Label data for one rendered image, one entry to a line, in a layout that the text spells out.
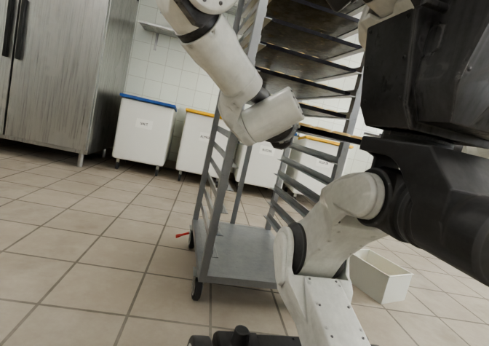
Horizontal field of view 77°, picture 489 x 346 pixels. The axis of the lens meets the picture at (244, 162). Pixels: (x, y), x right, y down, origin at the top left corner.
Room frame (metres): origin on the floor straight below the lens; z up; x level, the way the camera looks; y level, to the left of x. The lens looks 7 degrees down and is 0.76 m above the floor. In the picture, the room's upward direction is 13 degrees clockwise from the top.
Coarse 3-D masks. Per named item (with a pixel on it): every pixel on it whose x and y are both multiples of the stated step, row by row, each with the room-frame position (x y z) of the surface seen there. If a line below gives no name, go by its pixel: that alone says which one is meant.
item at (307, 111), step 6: (246, 102) 1.60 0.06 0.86; (252, 102) 1.50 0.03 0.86; (306, 108) 1.19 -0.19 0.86; (312, 108) 1.19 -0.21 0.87; (318, 108) 1.20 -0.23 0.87; (306, 114) 1.50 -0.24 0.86; (312, 114) 1.42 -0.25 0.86; (318, 114) 1.34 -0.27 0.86; (324, 114) 1.27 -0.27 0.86; (330, 114) 1.21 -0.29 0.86; (336, 114) 1.22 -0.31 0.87; (342, 114) 1.23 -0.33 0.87
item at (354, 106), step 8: (360, 80) 1.22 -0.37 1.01; (360, 88) 1.22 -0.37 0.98; (360, 96) 1.22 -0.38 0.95; (352, 104) 1.23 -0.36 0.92; (352, 112) 1.22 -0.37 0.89; (352, 120) 1.22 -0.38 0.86; (344, 128) 1.24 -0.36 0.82; (352, 128) 1.22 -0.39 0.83; (344, 144) 1.22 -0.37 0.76; (344, 152) 1.22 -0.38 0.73; (344, 160) 1.22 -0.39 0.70; (336, 168) 1.22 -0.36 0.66; (336, 176) 1.22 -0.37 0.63
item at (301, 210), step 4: (276, 184) 1.81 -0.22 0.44; (272, 188) 1.82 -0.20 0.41; (276, 188) 1.80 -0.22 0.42; (280, 188) 1.73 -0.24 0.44; (276, 192) 1.71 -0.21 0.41; (280, 192) 1.72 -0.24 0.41; (284, 192) 1.67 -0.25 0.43; (280, 196) 1.64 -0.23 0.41; (284, 196) 1.65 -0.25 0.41; (288, 196) 1.60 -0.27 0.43; (288, 200) 1.58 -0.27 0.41; (292, 200) 1.54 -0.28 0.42; (296, 200) 1.50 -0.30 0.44; (292, 204) 1.51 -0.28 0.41; (296, 204) 1.48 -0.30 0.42; (300, 204) 1.44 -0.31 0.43; (296, 208) 1.44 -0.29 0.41; (300, 208) 1.43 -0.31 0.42; (304, 208) 1.39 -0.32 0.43; (300, 212) 1.39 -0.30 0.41; (304, 212) 1.38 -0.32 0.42; (308, 212) 1.35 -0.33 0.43; (304, 216) 1.33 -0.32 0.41
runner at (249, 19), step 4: (256, 4) 1.33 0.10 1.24; (252, 12) 1.39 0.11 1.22; (248, 16) 1.47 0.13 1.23; (252, 16) 1.41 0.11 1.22; (244, 20) 1.55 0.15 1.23; (248, 20) 1.48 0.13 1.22; (252, 20) 1.47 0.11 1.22; (244, 24) 1.55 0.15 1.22; (248, 24) 1.54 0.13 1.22; (240, 28) 1.64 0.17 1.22; (244, 28) 1.62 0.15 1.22; (240, 32) 1.70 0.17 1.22
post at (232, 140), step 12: (264, 0) 1.11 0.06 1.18; (264, 12) 1.12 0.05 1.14; (252, 36) 1.11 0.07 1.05; (252, 48) 1.11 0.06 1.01; (252, 60) 1.11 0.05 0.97; (228, 144) 1.11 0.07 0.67; (228, 156) 1.11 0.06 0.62; (228, 168) 1.12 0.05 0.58; (216, 192) 1.13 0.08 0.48; (216, 204) 1.11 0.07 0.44; (216, 216) 1.11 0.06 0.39; (216, 228) 1.12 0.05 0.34; (204, 252) 1.11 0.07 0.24; (204, 264) 1.11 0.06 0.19; (204, 276) 1.12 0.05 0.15
